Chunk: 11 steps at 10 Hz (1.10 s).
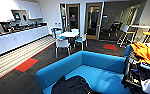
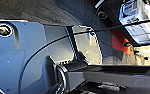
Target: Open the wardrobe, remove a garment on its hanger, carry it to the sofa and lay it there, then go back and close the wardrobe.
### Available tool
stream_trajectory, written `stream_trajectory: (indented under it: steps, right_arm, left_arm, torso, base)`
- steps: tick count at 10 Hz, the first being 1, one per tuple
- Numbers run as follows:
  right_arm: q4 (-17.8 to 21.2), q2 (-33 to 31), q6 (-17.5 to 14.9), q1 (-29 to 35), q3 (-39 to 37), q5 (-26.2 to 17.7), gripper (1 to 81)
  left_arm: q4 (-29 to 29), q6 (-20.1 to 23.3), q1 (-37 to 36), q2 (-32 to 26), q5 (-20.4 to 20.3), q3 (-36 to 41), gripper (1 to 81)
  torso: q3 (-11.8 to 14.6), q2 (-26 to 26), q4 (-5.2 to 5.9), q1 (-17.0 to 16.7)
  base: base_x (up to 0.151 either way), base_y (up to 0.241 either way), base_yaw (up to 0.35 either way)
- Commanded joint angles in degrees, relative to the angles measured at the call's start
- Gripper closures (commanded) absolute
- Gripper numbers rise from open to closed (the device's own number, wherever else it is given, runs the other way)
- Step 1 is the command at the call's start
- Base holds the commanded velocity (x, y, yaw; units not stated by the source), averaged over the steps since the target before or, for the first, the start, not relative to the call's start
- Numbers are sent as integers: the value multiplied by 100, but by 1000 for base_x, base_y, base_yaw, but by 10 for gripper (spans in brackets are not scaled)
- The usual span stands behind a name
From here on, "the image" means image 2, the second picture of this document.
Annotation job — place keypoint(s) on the thick grey robot limb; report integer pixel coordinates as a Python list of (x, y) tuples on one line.
[(107, 78)]

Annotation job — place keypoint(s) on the white plastic box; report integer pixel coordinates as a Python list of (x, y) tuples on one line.
[(135, 16)]

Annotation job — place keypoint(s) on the round silver base bolt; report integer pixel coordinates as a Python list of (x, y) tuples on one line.
[(4, 30), (91, 33)]

